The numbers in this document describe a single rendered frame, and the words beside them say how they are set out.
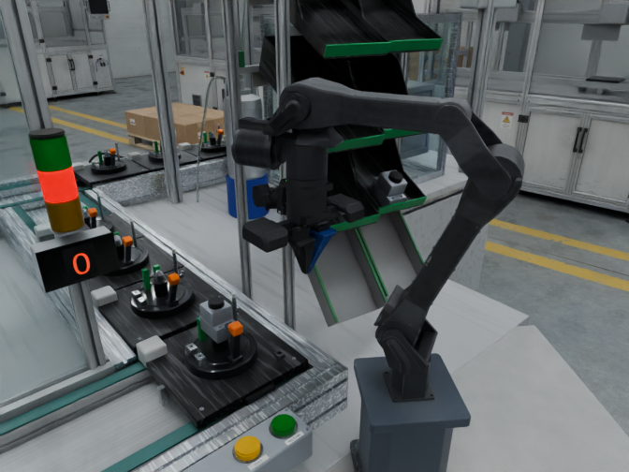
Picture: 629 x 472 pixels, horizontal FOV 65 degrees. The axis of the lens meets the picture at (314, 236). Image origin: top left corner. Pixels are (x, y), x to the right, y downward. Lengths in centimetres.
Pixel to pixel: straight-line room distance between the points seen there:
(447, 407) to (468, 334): 52
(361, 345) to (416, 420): 47
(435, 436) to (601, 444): 41
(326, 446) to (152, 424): 31
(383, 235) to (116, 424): 68
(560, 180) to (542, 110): 61
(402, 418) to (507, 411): 39
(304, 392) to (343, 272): 29
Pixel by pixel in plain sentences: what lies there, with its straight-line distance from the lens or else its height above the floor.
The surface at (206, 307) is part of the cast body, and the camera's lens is 94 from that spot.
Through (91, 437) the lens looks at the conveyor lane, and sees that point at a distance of 99.
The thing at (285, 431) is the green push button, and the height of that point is 97.
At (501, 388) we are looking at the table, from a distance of 116.
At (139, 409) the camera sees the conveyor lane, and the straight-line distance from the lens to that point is 101.
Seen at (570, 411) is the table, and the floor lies 86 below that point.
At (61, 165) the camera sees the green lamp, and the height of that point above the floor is 137.
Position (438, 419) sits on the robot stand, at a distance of 76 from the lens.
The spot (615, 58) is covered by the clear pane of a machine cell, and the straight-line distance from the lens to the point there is 450.
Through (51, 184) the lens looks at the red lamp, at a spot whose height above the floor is 134.
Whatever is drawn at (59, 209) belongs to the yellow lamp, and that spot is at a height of 130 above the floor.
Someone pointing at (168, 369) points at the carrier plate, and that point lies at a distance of 100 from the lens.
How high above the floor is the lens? 159
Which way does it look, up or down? 25 degrees down
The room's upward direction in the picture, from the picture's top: straight up
